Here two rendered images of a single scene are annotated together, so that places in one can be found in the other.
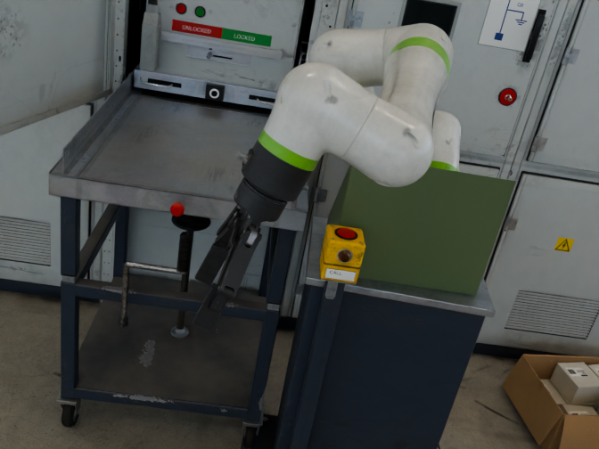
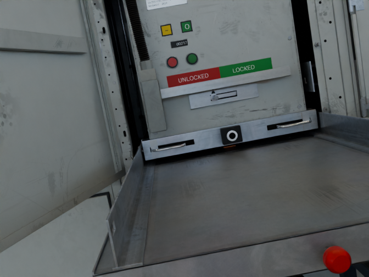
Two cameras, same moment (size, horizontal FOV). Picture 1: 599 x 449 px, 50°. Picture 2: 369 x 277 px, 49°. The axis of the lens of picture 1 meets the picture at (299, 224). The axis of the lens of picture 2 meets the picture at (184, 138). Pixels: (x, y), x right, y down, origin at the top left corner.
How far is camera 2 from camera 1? 106 cm
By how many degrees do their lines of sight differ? 20
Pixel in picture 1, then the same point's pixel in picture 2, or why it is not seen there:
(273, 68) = (281, 89)
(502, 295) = not seen: outside the picture
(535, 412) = not seen: outside the picture
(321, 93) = not seen: outside the picture
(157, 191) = (284, 239)
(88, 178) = (161, 259)
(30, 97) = (39, 191)
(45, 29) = (38, 105)
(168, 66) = (175, 126)
